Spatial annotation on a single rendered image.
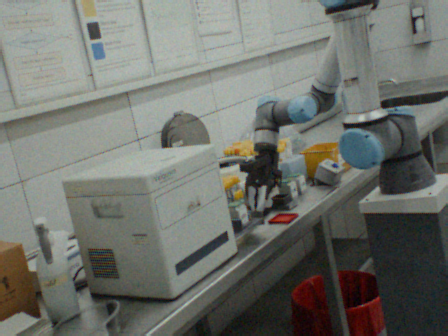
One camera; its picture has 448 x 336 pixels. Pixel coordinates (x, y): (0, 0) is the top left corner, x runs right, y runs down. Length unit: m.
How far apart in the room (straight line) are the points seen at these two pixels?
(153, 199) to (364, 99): 0.61
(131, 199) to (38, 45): 0.78
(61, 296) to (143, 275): 0.18
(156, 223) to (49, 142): 0.72
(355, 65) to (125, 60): 0.95
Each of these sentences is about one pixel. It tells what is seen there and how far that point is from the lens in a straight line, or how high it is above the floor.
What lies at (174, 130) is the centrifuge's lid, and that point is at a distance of 2.38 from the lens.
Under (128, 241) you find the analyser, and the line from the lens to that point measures 1.46.
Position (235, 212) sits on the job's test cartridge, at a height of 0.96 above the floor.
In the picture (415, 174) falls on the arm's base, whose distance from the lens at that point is 1.79.
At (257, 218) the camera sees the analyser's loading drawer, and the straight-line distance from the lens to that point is 1.77.
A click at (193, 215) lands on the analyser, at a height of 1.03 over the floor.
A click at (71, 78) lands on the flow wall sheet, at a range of 2.10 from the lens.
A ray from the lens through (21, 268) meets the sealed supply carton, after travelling 1.56.
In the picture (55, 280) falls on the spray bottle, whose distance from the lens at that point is 1.48.
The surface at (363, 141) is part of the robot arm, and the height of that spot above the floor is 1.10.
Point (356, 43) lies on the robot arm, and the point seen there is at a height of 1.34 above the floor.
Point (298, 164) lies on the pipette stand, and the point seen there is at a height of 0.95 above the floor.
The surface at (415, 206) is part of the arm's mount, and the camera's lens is 1.74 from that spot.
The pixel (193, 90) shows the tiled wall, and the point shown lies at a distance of 2.57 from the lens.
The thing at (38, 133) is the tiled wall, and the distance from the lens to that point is 2.00.
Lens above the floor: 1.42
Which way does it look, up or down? 11 degrees down
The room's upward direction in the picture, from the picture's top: 12 degrees counter-clockwise
